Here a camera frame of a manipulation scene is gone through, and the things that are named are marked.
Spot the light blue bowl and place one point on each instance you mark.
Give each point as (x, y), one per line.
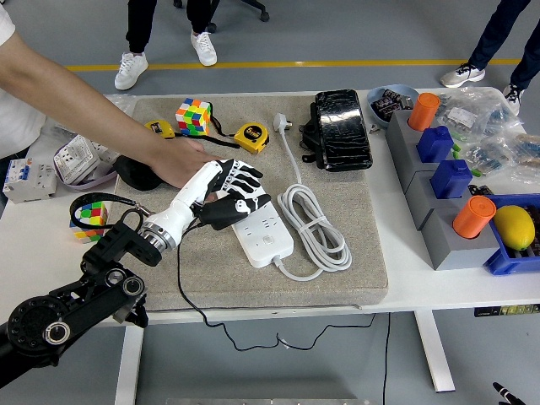
(376, 116)

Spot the person's right forearm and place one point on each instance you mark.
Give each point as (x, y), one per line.
(84, 105)

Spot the yellow lemon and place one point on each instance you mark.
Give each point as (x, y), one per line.
(514, 228)

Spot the clear bag of metal parts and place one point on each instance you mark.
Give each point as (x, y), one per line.
(122, 103)

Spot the large white socket module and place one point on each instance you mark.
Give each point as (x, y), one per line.
(73, 160)

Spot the large colourful puzzle cube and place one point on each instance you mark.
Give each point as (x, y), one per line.
(192, 116)

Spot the orange cylinder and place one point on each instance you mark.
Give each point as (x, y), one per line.
(473, 217)
(423, 111)

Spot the small green connector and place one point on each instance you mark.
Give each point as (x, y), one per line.
(456, 148)
(476, 172)

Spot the black cloth pouch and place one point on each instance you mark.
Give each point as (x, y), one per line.
(135, 177)

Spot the grey-brown mat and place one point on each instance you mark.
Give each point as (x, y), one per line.
(253, 291)

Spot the plain yellow tape measure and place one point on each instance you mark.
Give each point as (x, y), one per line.
(162, 128)

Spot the black capacitors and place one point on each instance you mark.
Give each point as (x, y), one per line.
(386, 104)

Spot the white table leg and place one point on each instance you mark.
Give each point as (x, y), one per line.
(128, 367)
(434, 354)

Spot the blue plastic bin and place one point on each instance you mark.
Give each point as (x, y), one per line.
(506, 263)

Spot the small metal clip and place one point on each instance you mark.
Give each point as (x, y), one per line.
(374, 129)

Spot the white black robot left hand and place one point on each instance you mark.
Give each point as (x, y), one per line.
(185, 202)

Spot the small colourful puzzle cube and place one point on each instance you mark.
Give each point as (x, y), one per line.
(95, 211)

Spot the person's right hand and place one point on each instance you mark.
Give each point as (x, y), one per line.
(181, 162)

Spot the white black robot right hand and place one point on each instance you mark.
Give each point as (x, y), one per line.
(507, 396)

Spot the small black brown part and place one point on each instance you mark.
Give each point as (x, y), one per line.
(481, 190)

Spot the grey holder block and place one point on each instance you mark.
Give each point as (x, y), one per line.
(398, 143)
(417, 198)
(447, 249)

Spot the glossy black case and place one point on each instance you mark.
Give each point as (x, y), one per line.
(343, 131)

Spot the black bracket device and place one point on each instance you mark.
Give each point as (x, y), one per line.
(310, 133)

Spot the person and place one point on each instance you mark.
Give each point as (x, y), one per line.
(139, 21)
(498, 29)
(17, 126)

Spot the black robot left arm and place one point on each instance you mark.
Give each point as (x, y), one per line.
(114, 249)

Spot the black office chair base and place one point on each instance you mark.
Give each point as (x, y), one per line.
(264, 16)

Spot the blue plastic block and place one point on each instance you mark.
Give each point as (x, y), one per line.
(450, 180)
(434, 145)

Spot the white circuit breaker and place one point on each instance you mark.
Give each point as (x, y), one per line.
(27, 181)

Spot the black table control panel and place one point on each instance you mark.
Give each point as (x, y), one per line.
(506, 311)

